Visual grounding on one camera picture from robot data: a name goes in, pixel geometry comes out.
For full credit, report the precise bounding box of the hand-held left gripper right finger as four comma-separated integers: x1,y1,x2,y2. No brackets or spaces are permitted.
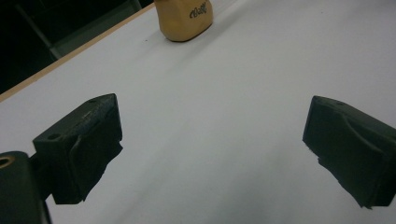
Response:
302,95,396,209

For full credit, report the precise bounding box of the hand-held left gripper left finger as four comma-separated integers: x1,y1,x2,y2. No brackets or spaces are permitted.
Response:
32,92,123,205

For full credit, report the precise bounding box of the yellow bag-shaped holder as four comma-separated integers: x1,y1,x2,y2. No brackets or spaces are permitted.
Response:
153,0,215,43

